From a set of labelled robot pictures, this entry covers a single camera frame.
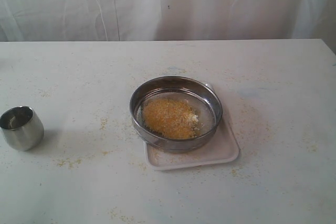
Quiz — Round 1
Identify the yellow millet grain pile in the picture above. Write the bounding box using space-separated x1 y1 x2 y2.
142 98 198 140

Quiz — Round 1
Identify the white square plastic tray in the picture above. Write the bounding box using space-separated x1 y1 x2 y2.
143 93 240 170

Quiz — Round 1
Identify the round steel mesh sieve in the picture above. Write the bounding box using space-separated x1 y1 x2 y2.
129 76 223 153

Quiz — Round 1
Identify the white backdrop curtain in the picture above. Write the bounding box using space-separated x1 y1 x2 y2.
1 0 335 41

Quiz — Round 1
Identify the stainless steel cup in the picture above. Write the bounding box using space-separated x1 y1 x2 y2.
1 106 45 151

